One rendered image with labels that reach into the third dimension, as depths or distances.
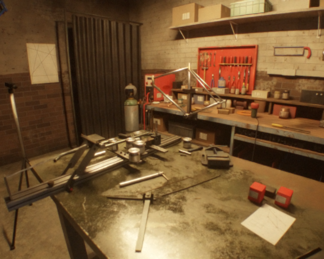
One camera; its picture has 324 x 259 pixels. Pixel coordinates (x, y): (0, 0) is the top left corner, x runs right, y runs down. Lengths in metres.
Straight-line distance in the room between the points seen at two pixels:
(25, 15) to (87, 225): 3.24
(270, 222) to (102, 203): 0.53
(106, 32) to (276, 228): 3.39
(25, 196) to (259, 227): 0.75
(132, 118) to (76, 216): 2.25
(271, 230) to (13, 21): 3.53
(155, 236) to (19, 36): 3.27
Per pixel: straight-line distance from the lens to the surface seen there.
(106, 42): 3.55
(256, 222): 0.68
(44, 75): 3.51
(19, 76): 3.43
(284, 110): 2.41
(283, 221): 0.71
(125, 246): 0.57
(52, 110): 3.58
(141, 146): 0.94
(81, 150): 0.87
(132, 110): 2.79
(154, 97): 3.01
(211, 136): 2.31
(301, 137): 1.95
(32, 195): 0.79
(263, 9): 2.58
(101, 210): 0.69
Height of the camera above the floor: 1.31
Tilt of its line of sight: 17 degrees down
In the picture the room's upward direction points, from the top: straight up
